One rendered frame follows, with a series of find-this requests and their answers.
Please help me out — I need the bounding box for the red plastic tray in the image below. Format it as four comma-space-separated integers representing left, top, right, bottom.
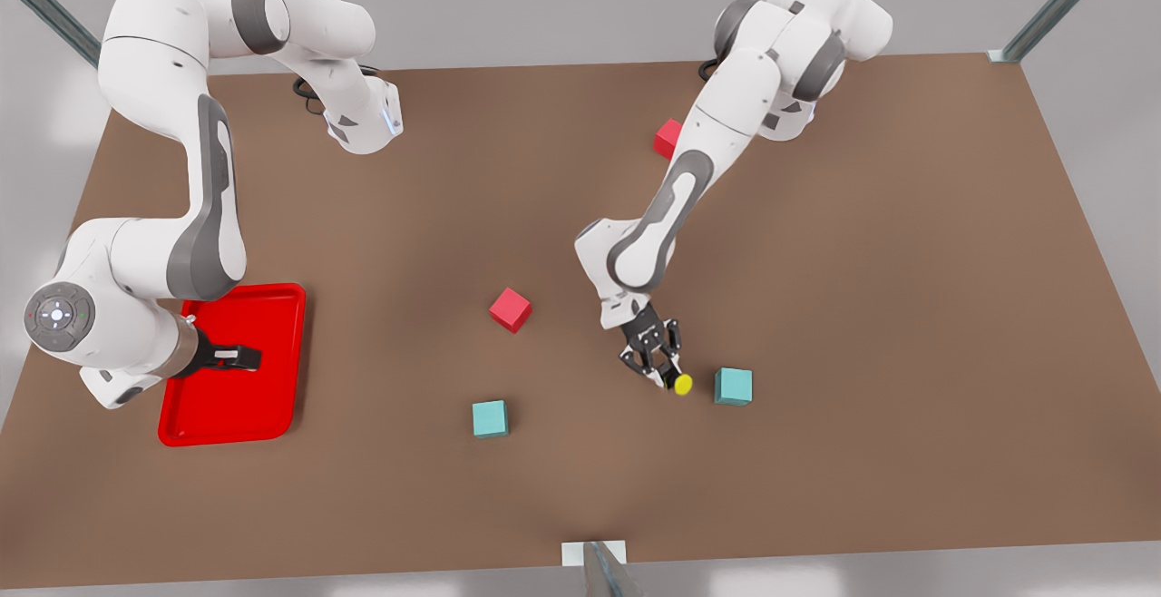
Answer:
158, 283, 307, 447

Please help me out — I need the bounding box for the teal cube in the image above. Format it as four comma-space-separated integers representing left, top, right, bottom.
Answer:
713, 367, 755, 407
472, 399, 511, 440

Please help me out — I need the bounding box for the silver frame post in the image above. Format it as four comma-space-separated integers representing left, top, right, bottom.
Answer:
987, 0, 1135, 65
561, 540, 646, 597
0, 0, 102, 69

